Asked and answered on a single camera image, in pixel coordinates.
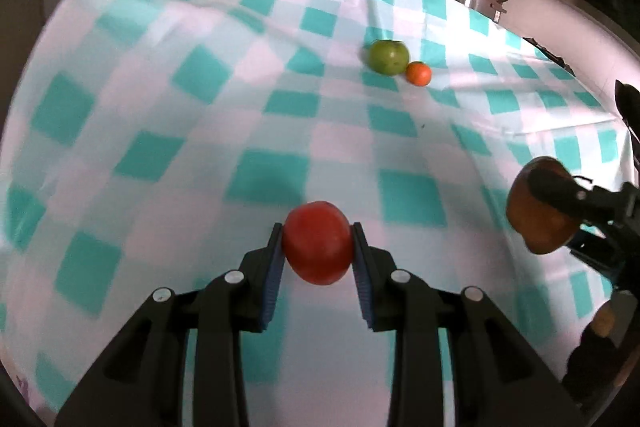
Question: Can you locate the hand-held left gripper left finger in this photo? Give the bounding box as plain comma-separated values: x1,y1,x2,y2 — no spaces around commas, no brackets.
55,222,287,427

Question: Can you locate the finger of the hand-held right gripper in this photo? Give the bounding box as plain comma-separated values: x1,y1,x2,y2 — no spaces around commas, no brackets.
566,228,627,279
529,166,595,217

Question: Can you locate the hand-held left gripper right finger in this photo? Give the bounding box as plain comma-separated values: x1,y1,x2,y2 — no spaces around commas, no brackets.
350,222,587,427

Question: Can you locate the red apple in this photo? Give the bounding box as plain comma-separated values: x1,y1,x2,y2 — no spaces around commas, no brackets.
506,156,584,256

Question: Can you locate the red tomato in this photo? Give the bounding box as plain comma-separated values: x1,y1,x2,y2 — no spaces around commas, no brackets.
281,201,354,286

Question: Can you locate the person's right hand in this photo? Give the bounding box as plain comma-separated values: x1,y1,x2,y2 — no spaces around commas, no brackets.
591,300,618,339

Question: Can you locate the dark object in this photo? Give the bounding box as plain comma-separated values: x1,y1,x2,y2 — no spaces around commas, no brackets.
615,79,640,144

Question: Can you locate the teal white checkered tablecloth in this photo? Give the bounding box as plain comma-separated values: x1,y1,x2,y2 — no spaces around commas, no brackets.
0,0,637,420

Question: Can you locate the orange tangerine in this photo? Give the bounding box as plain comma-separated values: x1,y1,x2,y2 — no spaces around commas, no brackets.
404,61,433,86

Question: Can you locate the green tomato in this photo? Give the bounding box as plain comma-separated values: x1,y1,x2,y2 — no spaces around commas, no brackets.
367,39,411,76

